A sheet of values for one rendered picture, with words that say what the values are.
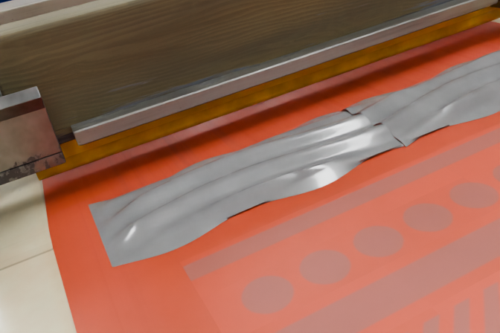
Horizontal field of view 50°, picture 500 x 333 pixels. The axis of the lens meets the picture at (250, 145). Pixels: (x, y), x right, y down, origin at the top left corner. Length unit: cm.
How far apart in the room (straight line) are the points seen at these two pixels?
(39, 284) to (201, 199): 9
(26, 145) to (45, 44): 6
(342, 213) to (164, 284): 9
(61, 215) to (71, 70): 9
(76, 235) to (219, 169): 9
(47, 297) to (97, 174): 12
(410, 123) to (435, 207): 9
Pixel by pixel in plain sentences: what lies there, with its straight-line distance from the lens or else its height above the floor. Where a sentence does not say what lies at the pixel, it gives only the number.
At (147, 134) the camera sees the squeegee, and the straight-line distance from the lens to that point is 38.
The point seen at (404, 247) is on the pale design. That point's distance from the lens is 26.
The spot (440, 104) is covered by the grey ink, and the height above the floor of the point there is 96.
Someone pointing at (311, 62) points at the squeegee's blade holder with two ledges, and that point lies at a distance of 39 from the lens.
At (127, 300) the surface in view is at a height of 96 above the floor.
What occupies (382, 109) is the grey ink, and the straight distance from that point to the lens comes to 37.
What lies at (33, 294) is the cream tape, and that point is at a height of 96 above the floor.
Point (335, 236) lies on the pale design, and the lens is 26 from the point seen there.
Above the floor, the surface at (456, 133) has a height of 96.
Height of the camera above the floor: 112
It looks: 27 degrees down
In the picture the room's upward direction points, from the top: 11 degrees counter-clockwise
